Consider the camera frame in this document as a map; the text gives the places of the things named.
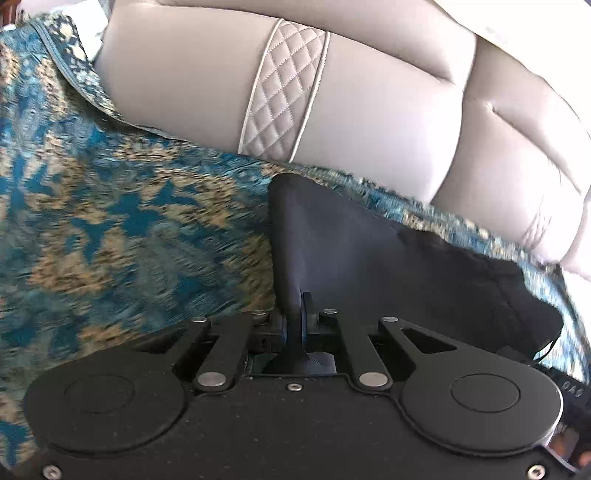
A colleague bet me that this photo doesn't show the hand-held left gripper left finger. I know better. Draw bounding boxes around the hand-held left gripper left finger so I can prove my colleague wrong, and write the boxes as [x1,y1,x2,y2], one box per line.
[134,310,303,394]

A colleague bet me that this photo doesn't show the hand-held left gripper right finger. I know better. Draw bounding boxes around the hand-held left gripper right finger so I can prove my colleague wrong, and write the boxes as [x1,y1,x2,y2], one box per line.
[302,292,467,393]

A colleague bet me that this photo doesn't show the black pants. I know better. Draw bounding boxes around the black pants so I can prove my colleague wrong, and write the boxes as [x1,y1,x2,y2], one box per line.
[268,174,565,376]

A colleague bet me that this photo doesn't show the blue gold patterned blanket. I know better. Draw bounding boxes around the blue gold patterned blanket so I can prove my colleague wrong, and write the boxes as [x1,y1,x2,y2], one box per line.
[0,11,591,462]

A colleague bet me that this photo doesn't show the grey padded headboard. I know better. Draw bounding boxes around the grey padded headboard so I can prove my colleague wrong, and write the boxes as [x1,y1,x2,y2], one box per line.
[95,0,591,278]

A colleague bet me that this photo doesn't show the white pillow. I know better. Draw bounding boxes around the white pillow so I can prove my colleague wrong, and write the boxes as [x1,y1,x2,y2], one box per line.
[65,0,116,62]

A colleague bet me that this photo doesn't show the white cloth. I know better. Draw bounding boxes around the white cloth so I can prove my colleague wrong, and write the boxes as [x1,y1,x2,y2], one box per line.
[434,0,591,70]

